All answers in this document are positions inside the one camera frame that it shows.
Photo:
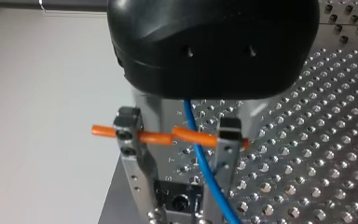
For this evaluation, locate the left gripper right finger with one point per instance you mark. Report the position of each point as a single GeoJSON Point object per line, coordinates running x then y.
{"type": "Point", "coordinates": [227, 155]}

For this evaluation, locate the metal post with orange clip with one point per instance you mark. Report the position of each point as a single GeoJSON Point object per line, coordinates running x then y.
{"type": "Point", "coordinates": [155, 137]}

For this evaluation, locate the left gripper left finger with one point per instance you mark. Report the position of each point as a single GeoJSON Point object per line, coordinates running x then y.
{"type": "Point", "coordinates": [136, 168]}

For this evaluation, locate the black panel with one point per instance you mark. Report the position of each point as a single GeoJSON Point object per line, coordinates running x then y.
{"type": "Point", "coordinates": [18, 4]}

